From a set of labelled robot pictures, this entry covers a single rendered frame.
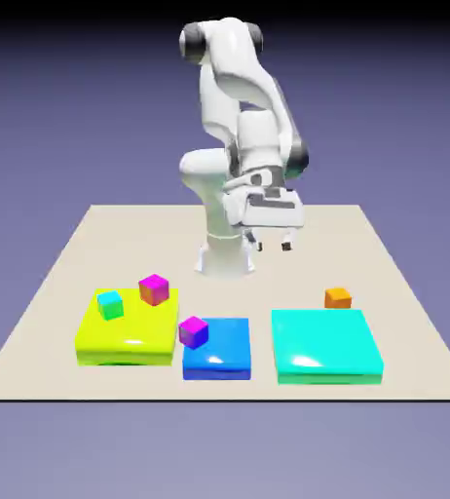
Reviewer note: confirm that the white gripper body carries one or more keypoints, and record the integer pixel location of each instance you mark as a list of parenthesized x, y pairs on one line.
[(271, 215)]

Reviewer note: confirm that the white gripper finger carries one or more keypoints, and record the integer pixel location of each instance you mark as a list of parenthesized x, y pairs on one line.
[(288, 240), (257, 241)]

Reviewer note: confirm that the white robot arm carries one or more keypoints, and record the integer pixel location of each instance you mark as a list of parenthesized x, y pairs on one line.
[(225, 97)]

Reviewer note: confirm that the small orange cube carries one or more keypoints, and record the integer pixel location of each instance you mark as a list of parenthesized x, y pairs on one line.
[(338, 298)]

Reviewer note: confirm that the small magenta cube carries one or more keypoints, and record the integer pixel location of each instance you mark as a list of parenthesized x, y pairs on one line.
[(194, 332), (154, 290)]

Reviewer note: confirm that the small cyan cube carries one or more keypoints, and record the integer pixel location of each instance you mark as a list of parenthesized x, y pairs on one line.
[(110, 305)]

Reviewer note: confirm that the large cyan box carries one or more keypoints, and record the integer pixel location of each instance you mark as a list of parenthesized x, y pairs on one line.
[(326, 343)]

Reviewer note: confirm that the large blue box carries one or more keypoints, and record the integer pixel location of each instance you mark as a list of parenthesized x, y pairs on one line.
[(225, 351)]

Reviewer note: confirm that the large yellow box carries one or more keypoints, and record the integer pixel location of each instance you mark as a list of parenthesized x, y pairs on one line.
[(131, 331)]

